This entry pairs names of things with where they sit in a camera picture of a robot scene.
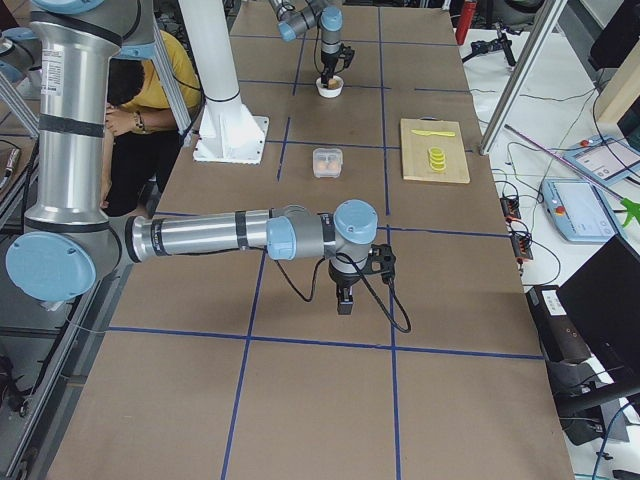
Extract wooden cutting board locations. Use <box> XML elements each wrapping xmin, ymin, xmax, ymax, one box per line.
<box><xmin>400</xmin><ymin>118</ymin><xmax>470</xmax><ymax>184</ymax></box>

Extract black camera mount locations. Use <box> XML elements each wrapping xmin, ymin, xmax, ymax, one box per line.
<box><xmin>362</xmin><ymin>244</ymin><xmax>396</xmax><ymax>286</ymax></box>
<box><xmin>339</xmin><ymin>43</ymin><xmax>355</xmax><ymax>70</ymax></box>

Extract near teach pendant tablet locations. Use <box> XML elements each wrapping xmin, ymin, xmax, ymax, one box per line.
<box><xmin>541</xmin><ymin>178</ymin><xmax>622</xmax><ymax>244</ymax></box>

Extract black tripod stand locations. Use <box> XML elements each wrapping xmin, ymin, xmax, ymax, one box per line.
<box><xmin>462</xmin><ymin>22</ymin><xmax>522</xmax><ymax>68</ymax></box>

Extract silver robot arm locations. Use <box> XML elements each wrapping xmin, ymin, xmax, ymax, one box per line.
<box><xmin>5</xmin><ymin>1</ymin><xmax>378</xmax><ymax>313</ymax></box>
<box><xmin>269</xmin><ymin>0</ymin><xmax>353</xmax><ymax>89</ymax></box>

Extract red cylinder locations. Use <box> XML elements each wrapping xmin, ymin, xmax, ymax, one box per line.
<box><xmin>455</xmin><ymin>0</ymin><xmax>477</xmax><ymax>46</ymax></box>

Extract black computer box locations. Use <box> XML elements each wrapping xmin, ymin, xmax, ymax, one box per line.
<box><xmin>526</xmin><ymin>235</ymin><xmax>639</xmax><ymax>445</ymax></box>

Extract white bowl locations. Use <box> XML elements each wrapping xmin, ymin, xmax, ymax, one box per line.
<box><xmin>316</xmin><ymin>75</ymin><xmax>344</xmax><ymax>99</ymax></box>

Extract clear plastic egg box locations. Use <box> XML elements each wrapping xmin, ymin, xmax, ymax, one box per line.
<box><xmin>312</xmin><ymin>148</ymin><xmax>343</xmax><ymax>178</ymax></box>

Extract far teach pendant tablet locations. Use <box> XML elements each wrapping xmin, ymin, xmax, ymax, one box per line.
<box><xmin>563</xmin><ymin>135</ymin><xmax>639</xmax><ymax>186</ymax></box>

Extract grabber reach stick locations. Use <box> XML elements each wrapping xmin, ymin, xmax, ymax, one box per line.
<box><xmin>505</xmin><ymin>124</ymin><xmax>640</xmax><ymax>227</ymax></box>

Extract lemon slices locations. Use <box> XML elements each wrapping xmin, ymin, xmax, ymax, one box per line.
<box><xmin>428</xmin><ymin>147</ymin><xmax>447</xmax><ymax>173</ymax></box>

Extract teach pendant tablet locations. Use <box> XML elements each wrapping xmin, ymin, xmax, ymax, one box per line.
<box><xmin>541</xmin><ymin>178</ymin><xmax>622</xmax><ymax>244</ymax></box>
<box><xmin>563</xmin><ymin>135</ymin><xmax>639</xmax><ymax>186</ymax></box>

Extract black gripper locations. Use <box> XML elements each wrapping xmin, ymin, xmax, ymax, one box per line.
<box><xmin>329</xmin><ymin>258</ymin><xmax>360</xmax><ymax>315</ymax></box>
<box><xmin>321</xmin><ymin>43</ymin><xmax>341</xmax><ymax>88</ymax></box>

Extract yellow plastic knife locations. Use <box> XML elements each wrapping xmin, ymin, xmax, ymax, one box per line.
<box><xmin>411</xmin><ymin>129</ymin><xmax>456</xmax><ymax>138</ymax></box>

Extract person in yellow shirt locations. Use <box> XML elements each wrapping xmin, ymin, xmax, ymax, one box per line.
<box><xmin>101</xmin><ymin>58</ymin><xmax>182</xmax><ymax>217</ymax></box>

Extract aluminium frame post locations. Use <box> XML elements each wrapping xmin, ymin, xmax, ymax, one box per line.
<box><xmin>479</xmin><ymin>0</ymin><xmax>568</xmax><ymax>155</ymax></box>

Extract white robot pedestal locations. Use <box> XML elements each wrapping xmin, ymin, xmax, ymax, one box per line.
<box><xmin>179</xmin><ymin>0</ymin><xmax>269</xmax><ymax>165</ymax></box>

